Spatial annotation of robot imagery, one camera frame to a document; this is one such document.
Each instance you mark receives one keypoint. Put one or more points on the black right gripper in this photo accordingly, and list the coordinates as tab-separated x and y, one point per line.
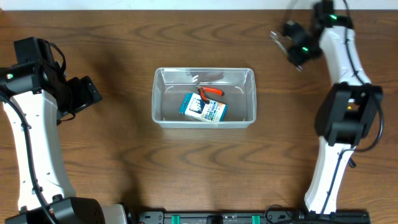
298	59

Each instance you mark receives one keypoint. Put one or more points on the small metal hammer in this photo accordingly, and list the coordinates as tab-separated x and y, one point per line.
275	38

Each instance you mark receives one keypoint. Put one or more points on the clear plastic storage container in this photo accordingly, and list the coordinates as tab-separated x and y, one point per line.
173	83

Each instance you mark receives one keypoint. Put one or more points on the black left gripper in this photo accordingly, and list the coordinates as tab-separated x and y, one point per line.
81	99

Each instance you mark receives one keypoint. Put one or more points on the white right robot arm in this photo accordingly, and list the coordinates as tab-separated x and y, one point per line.
347	113

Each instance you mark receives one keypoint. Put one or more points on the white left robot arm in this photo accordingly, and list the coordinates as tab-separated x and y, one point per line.
37	97

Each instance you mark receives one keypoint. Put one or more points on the blue white screw box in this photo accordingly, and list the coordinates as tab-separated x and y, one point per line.
194	107

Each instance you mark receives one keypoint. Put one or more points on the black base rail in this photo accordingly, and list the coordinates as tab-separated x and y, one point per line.
270	216

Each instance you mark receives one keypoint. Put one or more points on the red handled pliers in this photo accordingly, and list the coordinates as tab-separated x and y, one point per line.
203	90

